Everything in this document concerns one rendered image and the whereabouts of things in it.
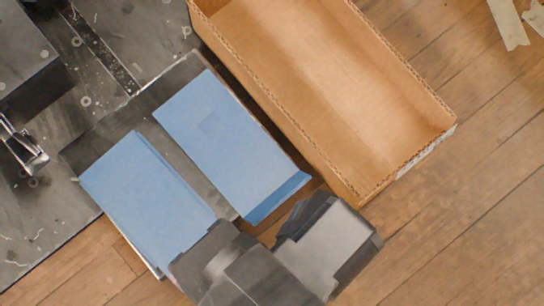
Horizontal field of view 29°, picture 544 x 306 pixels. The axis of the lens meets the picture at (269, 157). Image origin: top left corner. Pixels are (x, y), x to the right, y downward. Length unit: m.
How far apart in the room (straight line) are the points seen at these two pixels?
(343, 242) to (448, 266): 0.26
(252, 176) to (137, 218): 0.12
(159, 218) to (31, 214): 0.13
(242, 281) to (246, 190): 0.31
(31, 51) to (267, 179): 0.25
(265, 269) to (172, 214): 0.29
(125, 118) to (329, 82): 0.20
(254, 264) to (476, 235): 0.36
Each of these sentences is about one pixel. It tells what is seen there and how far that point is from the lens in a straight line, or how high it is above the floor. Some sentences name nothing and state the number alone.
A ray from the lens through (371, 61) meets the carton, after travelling 1.05.
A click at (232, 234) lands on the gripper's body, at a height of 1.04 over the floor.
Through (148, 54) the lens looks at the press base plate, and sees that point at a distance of 1.07.
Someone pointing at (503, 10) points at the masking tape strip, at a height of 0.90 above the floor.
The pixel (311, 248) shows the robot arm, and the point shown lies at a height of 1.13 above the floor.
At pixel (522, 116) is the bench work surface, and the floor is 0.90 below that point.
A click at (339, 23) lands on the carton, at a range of 1.06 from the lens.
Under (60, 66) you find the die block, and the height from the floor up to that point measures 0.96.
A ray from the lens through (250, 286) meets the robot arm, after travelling 0.70.
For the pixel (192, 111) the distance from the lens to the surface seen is 1.02.
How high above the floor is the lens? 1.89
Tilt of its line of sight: 75 degrees down
